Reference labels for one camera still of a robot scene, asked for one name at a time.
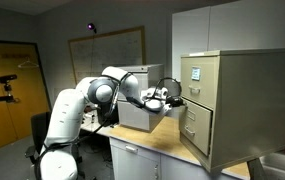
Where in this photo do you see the beige cabinet drawer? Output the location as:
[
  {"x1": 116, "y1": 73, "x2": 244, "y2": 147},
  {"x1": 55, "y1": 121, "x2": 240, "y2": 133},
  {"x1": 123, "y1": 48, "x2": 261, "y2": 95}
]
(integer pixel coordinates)
[
  {"x1": 179, "y1": 100, "x2": 212, "y2": 155},
  {"x1": 181, "y1": 57, "x2": 219, "y2": 108}
]

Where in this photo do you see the grey lateral file cabinet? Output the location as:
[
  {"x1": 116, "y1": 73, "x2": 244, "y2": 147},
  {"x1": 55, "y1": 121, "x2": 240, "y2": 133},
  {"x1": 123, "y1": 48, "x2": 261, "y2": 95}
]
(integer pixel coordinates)
[{"x1": 116, "y1": 64, "x2": 165, "y2": 133}]

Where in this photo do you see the white label on drawer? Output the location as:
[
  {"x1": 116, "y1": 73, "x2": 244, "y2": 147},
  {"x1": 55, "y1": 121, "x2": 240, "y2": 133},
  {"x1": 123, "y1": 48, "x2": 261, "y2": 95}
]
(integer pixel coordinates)
[{"x1": 191, "y1": 67, "x2": 201, "y2": 81}]

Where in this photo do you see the wire coat hanger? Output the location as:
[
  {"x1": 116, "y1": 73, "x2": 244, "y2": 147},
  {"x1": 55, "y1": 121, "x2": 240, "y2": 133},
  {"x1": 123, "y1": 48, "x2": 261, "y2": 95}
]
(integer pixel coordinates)
[{"x1": 18, "y1": 59, "x2": 39, "y2": 69}]

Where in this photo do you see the beige filing cabinet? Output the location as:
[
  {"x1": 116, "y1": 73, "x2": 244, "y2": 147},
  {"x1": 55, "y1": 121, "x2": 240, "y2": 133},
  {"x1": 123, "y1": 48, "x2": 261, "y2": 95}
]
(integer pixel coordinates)
[{"x1": 179, "y1": 49, "x2": 285, "y2": 173}]

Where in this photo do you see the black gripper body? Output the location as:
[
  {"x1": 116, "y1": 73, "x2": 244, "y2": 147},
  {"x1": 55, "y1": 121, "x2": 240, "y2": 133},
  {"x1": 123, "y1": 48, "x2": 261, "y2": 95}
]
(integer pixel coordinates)
[{"x1": 166, "y1": 96, "x2": 184, "y2": 107}]

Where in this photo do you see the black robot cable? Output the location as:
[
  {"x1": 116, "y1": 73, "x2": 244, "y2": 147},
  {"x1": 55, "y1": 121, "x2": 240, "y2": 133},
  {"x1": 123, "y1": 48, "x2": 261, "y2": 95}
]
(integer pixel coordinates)
[{"x1": 151, "y1": 77, "x2": 183, "y2": 100}]

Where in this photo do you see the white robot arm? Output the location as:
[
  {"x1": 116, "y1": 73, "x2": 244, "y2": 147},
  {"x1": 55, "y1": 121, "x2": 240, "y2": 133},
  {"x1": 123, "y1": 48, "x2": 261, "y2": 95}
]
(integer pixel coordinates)
[{"x1": 35, "y1": 66, "x2": 183, "y2": 180}]

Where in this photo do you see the webcam with purple light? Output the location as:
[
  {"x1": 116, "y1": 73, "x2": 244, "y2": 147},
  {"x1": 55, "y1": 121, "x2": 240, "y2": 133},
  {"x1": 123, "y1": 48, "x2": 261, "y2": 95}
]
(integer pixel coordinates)
[{"x1": 87, "y1": 23, "x2": 97, "y2": 34}]

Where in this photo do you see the yellow wooden door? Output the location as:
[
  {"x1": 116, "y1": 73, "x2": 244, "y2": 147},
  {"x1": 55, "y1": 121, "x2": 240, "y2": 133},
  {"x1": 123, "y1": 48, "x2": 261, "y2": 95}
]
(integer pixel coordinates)
[{"x1": 0, "y1": 43, "x2": 50, "y2": 147}]

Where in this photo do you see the white wall cabinet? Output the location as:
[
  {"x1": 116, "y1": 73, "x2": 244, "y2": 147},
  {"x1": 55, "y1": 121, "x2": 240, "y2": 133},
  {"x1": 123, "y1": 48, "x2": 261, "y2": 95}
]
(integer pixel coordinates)
[{"x1": 172, "y1": 0, "x2": 285, "y2": 79}]

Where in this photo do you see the wood framed whiteboard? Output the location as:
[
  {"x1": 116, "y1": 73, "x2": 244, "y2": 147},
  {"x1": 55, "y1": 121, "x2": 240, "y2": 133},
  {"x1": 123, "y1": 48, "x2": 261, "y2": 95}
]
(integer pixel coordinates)
[{"x1": 68, "y1": 26, "x2": 146, "y2": 83}]

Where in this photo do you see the black camera on stand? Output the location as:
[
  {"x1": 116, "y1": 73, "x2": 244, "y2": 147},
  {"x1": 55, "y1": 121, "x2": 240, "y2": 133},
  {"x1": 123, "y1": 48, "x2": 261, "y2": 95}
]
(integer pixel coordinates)
[{"x1": 0, "y1": 74, "x2": 19, "y2": 105}]

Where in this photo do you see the grey under-desk cabinet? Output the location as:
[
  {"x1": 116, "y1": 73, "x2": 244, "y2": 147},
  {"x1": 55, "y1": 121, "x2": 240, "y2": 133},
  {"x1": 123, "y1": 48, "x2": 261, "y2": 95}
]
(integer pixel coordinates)
[{"x1": 110, "y1": 138, "x2": 237, "y2": 180}]

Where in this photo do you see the black office chair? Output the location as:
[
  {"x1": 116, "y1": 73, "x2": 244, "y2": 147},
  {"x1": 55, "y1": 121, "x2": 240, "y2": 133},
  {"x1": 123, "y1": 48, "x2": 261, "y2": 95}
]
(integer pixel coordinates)
[{"x1": 25, "y1": 112, "x2": 51, "y2": 161}]

